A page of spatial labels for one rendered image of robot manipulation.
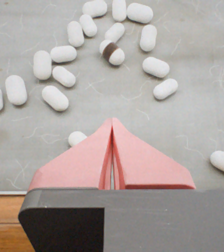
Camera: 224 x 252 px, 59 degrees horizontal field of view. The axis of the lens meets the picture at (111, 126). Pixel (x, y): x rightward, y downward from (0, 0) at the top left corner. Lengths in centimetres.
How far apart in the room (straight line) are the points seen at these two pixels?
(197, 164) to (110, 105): 13
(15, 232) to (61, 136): 11
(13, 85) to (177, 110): 20
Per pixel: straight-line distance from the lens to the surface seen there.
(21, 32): 33
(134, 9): 31
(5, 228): 24
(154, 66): 26
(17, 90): 26
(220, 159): 25
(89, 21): 30
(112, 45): 27
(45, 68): 26
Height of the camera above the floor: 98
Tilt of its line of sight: 76 degrees down
